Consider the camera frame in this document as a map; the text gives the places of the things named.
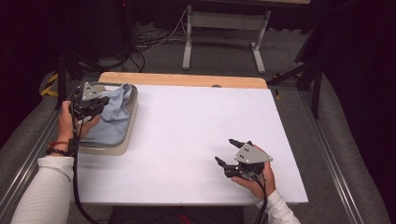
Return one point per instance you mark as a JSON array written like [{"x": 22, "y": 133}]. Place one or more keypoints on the person's dark lap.
[{"x": 174, "y": 216}]

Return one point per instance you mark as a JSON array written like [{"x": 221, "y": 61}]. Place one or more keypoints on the person's left hand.
[{"x": 67, "y": 124}]

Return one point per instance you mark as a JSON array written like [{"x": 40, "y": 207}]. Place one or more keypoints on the aluminium floor rail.
[
  {"x": 28, "y": 161},
  {"x": 330, "y": 155}
]

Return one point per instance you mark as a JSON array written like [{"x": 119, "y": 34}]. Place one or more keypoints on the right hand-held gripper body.
[{"x": 249, "y": 155}]

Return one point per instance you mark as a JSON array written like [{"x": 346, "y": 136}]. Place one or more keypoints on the black metal stand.
[
  {"x": 61, "y": 81},
  {"x": 316, "y": 93}
]

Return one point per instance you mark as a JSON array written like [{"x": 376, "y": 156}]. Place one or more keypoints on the light blue tank top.
[{"x": 113, "y": 121}]

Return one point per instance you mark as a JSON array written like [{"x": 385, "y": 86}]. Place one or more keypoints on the white metal desk frame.
[{"x": 224, "y": 20}]

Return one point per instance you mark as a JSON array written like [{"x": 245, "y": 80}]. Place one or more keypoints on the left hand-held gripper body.
[{"x": 88, "y": 93}]

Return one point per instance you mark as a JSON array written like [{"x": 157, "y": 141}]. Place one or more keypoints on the yellow black hazard tape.
[
  {"x": 49, "y": 87},
  {"x": 277, "y": 95}
]

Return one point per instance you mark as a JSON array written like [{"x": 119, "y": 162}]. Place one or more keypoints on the person's right hand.
[{"x": 264, "y": 183}]

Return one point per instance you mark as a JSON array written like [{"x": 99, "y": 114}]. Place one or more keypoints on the beige basket with grey rim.
[{"x": 132, "y": 124}]

